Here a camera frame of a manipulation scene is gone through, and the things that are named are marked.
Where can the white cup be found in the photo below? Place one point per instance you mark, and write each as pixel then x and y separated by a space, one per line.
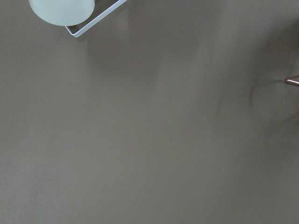
pixel 63 12

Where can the copper wire bottle basket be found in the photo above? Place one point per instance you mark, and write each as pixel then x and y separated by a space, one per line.
pixel 292 80

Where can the white wire cup rack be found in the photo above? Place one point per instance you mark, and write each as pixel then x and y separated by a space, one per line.
pixel 101 10

